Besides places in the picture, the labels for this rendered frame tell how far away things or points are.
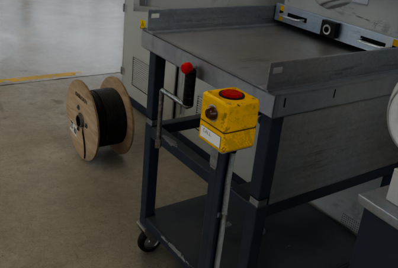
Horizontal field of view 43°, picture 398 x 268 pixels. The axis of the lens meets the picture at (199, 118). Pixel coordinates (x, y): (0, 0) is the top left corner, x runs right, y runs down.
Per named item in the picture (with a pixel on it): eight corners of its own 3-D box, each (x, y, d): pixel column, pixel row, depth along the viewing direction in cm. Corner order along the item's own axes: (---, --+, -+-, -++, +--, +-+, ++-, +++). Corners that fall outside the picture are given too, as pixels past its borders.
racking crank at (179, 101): (151, 146, 158) (157, 53, 146) (160, 144, 159) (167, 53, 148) (180, 170, 145) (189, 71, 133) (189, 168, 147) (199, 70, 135)
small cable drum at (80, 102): (135, 166, 250) (139, 91, 235) (93, 175, 238) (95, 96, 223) (102, 134, 280) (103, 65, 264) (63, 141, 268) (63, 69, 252)
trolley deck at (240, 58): (272, 119, 115) (276, 94, 113) (141, 46, 161) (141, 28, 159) (437, 85, 153) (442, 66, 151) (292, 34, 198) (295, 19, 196)
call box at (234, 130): (221, 155, 94) (227, 104, 90) (196, 138, 100) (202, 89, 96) (253, 147, 98) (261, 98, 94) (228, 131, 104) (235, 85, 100)
